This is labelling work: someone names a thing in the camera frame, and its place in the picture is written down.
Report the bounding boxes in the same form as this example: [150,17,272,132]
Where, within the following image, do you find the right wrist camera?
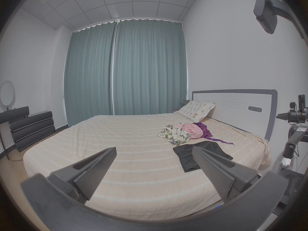
[289,94,306,111]

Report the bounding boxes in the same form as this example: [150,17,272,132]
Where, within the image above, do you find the blue-green curtain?
[112,18,188,116]
[63,21,118,127]

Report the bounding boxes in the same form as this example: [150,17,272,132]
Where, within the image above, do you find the round white framed mirror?
[0,80,16,111]

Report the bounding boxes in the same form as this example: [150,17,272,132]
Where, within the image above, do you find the white printed pillow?
[175,100,216,123]

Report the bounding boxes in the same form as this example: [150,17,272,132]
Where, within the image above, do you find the black shorts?
[173,141,234,173]

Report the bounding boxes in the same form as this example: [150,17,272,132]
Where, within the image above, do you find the purple garment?
[193,122,235,145]

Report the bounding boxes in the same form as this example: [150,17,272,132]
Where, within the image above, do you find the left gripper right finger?
[192,146,262,200]

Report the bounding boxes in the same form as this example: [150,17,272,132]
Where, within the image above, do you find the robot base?
[272,151,308,217]

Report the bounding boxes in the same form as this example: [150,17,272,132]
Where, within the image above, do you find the bed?
[23,89,279,220]

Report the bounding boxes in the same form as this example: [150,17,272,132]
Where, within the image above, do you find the black chest of drawers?
[9,111,57,153]

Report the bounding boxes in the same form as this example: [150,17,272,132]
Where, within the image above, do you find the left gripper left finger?
[48,146,118,200]

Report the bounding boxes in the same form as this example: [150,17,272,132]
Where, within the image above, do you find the white printed pyjama garment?
[158,123,191,146]

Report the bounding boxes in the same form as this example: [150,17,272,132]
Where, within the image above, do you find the pink garment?
[174,122,204,139]

